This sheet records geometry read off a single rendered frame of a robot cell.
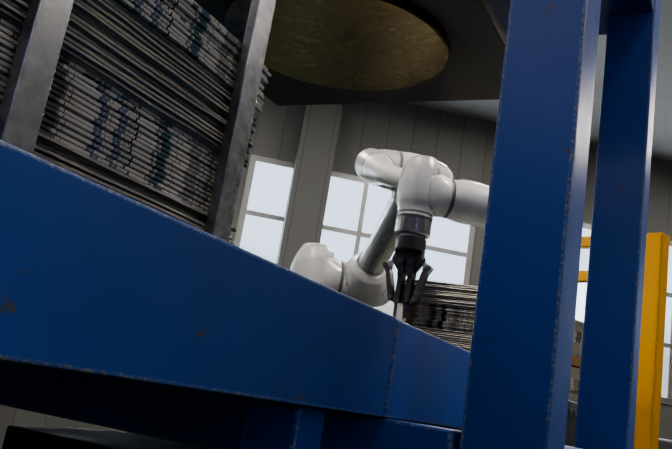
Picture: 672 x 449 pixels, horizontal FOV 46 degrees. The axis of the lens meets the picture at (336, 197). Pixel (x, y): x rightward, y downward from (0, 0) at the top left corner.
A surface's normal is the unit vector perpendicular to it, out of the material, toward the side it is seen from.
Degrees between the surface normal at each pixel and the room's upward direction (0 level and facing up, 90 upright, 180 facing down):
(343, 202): 90
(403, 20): 180
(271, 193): 90
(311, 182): 90
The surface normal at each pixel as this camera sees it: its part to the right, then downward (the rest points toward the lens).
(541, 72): -0.43, -0.30
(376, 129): 0.18, -0.22
